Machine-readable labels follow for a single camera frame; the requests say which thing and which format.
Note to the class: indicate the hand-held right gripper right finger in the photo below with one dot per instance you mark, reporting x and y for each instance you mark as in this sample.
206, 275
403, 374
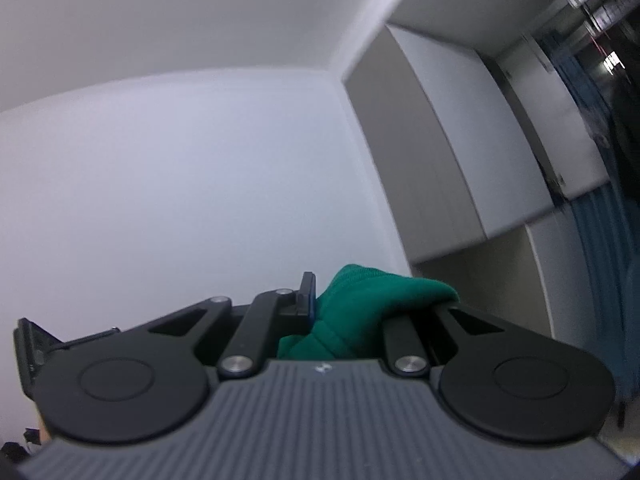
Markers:
400, 331

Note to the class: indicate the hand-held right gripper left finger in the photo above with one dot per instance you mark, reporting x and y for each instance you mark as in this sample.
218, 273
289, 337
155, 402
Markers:
308, 295

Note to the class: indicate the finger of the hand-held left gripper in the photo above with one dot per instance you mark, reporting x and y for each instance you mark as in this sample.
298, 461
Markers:
31, 347

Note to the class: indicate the green sweatshirt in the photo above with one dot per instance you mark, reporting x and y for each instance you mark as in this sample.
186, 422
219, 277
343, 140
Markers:
360, 300

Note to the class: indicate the black hanging clothes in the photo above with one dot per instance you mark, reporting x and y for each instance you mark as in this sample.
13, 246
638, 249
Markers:
627, 150

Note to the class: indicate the grey and white cabinet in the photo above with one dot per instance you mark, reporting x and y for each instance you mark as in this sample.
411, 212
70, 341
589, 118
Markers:
440, 160

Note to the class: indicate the blue curtain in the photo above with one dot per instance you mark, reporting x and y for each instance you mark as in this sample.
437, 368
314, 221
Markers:
597, 270

